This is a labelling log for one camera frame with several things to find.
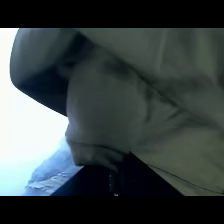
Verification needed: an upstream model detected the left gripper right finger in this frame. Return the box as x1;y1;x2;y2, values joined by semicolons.
115;151;184;197

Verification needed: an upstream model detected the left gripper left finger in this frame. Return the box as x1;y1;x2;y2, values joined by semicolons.
51;163;117;197

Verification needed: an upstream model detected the brown garment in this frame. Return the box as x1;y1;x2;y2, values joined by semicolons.
9;27;224;197

